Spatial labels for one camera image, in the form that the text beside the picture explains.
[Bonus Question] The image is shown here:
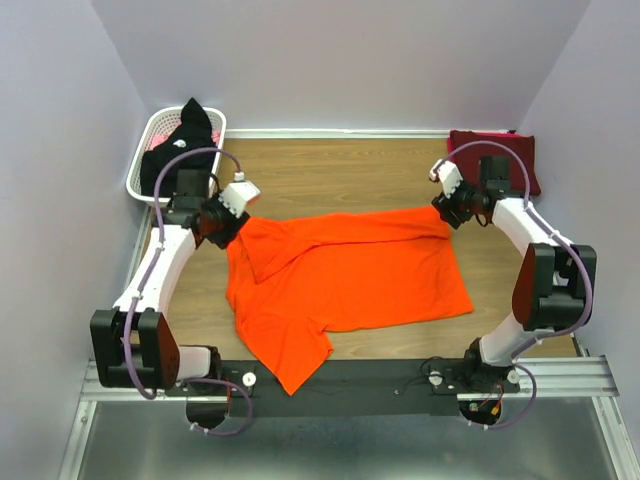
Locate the orange t shirt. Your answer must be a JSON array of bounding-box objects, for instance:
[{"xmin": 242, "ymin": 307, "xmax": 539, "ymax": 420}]
[{"xmin": 227, "ymin": 207, "xmax": 474, "ymax": 395}]

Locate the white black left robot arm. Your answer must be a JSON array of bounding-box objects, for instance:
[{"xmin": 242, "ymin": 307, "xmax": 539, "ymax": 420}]
[{"xmin": 90, "ymin": 170, "xmax": 260, "ymax": 399}]

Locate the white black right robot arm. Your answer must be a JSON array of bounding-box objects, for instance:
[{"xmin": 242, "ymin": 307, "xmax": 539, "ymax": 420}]
[{"xmin": 429, "ymin": 156, "xmax": 597, "ymax": 393}]

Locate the folded maroon t shirt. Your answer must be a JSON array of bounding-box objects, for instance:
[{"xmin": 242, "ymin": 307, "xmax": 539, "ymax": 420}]
[{"xmin": 447, "ymin": 130, "xmax": 541, "ymax": 197}]

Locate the black t shirt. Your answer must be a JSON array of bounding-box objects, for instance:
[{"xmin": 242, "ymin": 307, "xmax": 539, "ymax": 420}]
[{"xmin": 140, "ymin": 98, "xmax": 217, "ymax": 198}]

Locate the pink garment in basket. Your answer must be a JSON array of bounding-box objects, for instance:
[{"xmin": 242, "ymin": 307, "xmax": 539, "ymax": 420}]
[{"xmin": 147, "ymin": 130, "xmax": 221, "ymax": 158}]

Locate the white plastic laundry basket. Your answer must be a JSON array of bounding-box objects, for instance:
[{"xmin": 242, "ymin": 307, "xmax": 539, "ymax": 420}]
[{"xmin": 124, "ymin": 105, "xmax": 228, "ymax": 206}]

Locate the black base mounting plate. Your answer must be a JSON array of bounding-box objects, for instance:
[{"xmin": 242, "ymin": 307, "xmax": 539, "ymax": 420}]
[{"xmin": 165, "ymin": 357, "xmax": 520, "ymax": 427}]

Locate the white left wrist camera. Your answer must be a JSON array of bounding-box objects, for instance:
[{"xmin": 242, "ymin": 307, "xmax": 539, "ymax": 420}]
[{"xmin": 218, "ymin": 180, "xmax": 261, "ymax": 218}]

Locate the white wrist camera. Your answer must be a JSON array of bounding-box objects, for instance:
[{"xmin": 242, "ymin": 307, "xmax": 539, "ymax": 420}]
[
  {"xmin": 429, "ymin": 159, "xmax": 463, "ymax": 198},
  {"xmin": 218, "ymin": 180, "xmax": 261, "ymax": 218}
]

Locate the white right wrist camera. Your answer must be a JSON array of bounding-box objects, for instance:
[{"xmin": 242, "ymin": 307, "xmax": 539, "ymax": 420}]
[{"xmin": 429, "ymin": 159, "xmax": 463, "ymax": 198}]

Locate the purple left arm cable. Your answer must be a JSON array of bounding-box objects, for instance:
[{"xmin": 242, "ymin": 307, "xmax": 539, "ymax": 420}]
[{"xmin": 122, "ymin": 147, "xmax": 254, "ymax": 437}]

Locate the aluminium extrusion rail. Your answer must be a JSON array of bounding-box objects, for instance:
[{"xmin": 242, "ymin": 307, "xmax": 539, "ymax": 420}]
[{"xmin": 82, "ymin": 356, "xmax": 619, "ymax": 400}]

